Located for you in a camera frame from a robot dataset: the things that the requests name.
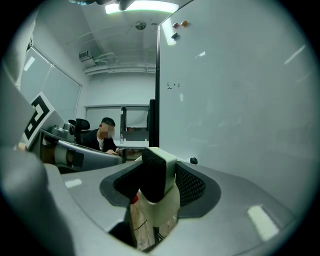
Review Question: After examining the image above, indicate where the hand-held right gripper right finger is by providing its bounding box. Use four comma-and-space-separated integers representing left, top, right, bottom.
149, 161, 300, 256

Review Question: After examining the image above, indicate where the dark framed window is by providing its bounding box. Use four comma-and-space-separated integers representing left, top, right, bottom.
84, 104, 151, 131

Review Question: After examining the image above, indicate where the white plastic box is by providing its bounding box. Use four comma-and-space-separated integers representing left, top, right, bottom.
136, 186, 181, 228

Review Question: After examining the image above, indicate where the ceiling light panel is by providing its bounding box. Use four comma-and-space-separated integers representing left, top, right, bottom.
104, 0, 180, 15

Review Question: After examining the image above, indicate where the ceiling air conditioner unit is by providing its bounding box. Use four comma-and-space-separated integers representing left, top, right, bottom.
78, 50, 94, 61

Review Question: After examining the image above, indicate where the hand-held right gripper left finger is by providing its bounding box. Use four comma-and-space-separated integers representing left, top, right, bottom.
44, 161, 151, 256

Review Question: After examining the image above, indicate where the black and white whiteboard eraser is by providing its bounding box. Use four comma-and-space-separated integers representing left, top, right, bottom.
141, 146, 179, 204

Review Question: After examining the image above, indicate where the black chair with headrest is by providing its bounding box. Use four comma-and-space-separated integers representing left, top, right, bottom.
74, 118, 91, 146

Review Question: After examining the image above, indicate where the large whiteboard on stand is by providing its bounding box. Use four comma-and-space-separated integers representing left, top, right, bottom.
148, 24, 161, 149

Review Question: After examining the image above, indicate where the long white desk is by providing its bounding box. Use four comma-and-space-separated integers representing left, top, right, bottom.
112, 139, 151, 151

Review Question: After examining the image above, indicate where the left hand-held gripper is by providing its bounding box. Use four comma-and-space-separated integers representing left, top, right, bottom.
22, 91, 126, 173

